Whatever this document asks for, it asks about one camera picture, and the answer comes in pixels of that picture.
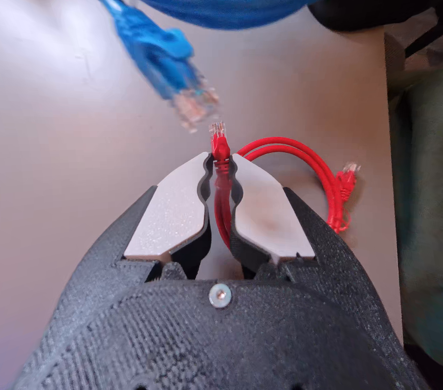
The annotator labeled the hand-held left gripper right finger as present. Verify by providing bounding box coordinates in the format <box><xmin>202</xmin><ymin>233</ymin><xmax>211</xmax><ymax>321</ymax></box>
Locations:
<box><xmin>230</xmin><ymin>153</ymin><xmax>316</xmax><ymax>265</ymax></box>

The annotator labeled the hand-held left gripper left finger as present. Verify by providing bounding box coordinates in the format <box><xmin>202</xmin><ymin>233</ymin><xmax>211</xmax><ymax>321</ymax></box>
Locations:
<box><xmin>123</xmin><ymin>151</ymin><xmax>212</xmax><ymax>263</ymax></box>

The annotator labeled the blue ethernet cable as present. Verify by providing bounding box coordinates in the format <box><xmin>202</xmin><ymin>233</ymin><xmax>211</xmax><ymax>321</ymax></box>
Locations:
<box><xmin>60</xmin><ymin>0</ymin><xmax>385</xmax><ymax>135</ymax></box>

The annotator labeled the red ethernet cable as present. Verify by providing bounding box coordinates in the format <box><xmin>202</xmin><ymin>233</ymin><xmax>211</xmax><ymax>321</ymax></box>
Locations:
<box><xmin>209</xmin><ymin>121</ymin><xmax>361</xmax><ymax>249</ymax></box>

